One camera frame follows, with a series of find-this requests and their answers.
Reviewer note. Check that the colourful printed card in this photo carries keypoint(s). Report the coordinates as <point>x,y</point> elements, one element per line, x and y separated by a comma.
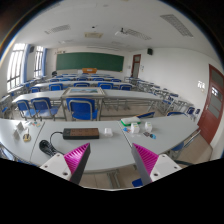
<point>126,129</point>

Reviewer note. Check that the green chalkboard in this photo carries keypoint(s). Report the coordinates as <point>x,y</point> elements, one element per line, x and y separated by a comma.
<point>90,61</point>

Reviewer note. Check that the white wall switch panel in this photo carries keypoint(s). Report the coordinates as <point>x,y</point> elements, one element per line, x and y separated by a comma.
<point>201,85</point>

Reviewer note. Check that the blue curtain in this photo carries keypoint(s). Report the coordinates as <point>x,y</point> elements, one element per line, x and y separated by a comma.
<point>44,62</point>
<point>26,63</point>

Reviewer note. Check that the blue metal-framed chair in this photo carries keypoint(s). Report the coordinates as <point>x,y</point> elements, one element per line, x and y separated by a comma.
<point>81,106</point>
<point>22,106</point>
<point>41,104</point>

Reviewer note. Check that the large window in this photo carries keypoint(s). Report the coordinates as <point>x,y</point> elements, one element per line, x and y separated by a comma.
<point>15,66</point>

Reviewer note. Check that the ceiling light panels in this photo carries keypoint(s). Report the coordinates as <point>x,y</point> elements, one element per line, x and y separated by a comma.
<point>176,25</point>

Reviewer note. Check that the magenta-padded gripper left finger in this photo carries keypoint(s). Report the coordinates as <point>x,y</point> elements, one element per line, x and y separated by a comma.
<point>75,158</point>

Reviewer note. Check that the orange lectern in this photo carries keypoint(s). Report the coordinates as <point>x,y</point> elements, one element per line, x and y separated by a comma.
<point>89,70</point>

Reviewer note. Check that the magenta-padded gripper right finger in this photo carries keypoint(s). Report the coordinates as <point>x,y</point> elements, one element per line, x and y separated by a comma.
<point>148,158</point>

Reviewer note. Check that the grey card stand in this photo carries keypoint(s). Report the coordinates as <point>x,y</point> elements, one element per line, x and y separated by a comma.
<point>20,126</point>
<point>16,134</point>

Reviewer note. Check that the white ceiling projector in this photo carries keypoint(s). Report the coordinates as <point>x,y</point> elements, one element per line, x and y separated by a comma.
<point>121,32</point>

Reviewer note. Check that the green and white wipes pack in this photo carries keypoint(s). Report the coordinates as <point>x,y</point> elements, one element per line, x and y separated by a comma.
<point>130,120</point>

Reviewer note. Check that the ceiling air conditioner vent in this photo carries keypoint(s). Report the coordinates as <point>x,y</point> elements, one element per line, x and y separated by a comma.
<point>93,35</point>

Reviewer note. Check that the small blue packet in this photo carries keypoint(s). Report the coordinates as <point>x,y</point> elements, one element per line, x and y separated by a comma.
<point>153,136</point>

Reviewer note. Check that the narrow window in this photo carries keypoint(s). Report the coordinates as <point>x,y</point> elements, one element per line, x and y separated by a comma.
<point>38,61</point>

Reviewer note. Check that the blue wood-edged chair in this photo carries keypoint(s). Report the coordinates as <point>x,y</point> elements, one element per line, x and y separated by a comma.
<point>146,115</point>

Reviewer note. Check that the brown classroom door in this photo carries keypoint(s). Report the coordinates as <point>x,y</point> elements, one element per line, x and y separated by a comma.
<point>136,66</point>

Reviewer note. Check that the small white box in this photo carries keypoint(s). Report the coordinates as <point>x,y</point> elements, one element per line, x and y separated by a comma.
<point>148,127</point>

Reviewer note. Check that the colourful stickers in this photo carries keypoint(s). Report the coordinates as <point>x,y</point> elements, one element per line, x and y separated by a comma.
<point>35,124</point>

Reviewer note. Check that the small dark packet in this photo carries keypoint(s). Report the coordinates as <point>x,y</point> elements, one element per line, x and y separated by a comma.
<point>147,134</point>

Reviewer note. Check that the black wall speaker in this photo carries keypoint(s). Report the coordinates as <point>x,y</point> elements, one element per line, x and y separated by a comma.
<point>31,49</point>
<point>149,51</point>

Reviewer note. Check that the blue classroom chairs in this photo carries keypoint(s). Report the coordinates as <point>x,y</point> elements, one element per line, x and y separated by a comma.
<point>105,85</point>

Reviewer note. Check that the red-brown door with windows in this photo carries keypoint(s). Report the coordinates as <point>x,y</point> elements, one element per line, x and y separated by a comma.
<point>211,106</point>

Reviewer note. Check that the grey classroom desks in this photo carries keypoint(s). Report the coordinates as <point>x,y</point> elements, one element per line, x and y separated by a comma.
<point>130,94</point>

